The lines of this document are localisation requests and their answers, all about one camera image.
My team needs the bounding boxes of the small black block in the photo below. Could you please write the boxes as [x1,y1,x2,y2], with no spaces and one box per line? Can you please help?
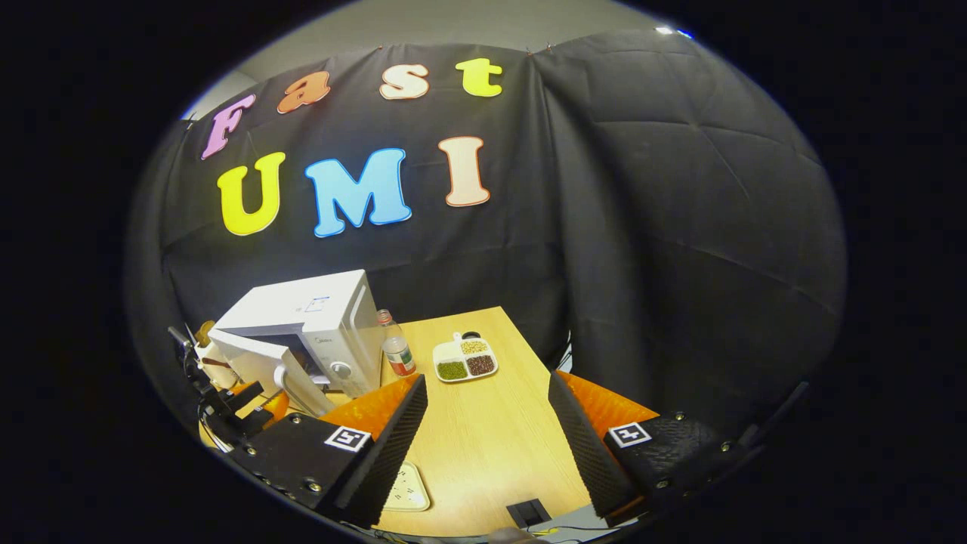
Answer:
[505,498,553,530]

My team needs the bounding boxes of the clear bottle with red label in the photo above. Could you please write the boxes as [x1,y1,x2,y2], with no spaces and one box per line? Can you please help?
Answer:
[376,309,417,377]

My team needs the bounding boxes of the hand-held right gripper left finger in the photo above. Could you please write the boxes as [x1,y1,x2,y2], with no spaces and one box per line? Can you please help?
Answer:
[227,374,429,530]

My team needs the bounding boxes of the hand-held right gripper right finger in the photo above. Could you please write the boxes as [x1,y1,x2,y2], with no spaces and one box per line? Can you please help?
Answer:
[548,370,756,528]

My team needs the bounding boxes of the white divided dish of beans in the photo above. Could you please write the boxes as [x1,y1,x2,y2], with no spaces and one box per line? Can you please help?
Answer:
[432,332,499,384]

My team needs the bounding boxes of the white microwave oven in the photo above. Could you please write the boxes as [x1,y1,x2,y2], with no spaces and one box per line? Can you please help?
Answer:
[208,270,386,416]

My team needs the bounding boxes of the white toaster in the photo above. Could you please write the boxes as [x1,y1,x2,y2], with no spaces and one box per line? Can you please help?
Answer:
[193,332,236,391]

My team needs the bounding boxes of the pale green square plate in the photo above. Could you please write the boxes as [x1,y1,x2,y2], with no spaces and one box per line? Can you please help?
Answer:
[382,461,431,513]

